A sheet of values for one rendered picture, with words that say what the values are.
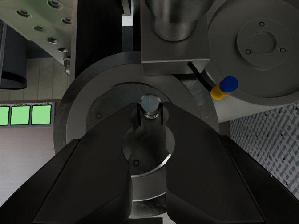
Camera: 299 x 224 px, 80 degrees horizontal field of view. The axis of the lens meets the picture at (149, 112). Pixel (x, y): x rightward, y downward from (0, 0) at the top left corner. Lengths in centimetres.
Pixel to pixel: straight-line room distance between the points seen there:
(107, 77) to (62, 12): 25
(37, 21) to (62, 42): 8
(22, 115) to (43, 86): 222
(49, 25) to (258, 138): 43
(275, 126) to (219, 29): 16
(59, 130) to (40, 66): 277
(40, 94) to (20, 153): 223
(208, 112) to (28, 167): 52
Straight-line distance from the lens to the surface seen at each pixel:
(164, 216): 53
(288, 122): 27
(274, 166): 30
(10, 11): 44
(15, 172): 62
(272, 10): 23
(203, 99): 17
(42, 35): 49
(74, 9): 23
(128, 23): 63
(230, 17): 21
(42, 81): 286
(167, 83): 16
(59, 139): 18
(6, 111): 64
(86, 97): 17
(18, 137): 62
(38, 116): 58
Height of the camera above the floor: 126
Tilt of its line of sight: 9 degrees down
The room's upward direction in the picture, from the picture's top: 179 degrees clockwise
